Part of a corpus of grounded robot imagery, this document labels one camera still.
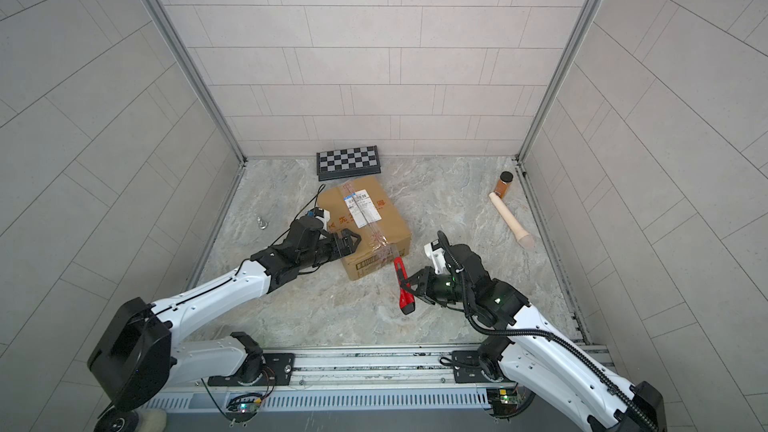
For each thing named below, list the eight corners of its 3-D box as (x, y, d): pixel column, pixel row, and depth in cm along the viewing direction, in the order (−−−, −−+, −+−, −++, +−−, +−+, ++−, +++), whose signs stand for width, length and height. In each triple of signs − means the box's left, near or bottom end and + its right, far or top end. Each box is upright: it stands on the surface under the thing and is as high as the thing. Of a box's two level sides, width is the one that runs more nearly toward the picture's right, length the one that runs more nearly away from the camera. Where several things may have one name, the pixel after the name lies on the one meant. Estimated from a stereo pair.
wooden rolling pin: (523, 250, 94) (526, 246, 91) (489, 198, 107) (491, 192, 104) (533, 247, 95) (536, 242, 92) (498, 195, 108) (500, 190, 105)
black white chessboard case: (318, 184, 111) (315, 177, 108) (318, 158, 119) (316, 151, 116) (381, 177, 113) (381, 170, 110) (377, 151, 122) (377, 144, 119)
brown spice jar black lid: (496, 199, 106) (504, 182, 99) (493, 188, 109) (500, 171, 102) (506, 199, 106) (515, 182, 99) (503, 188, 109) (511, 171, 102)
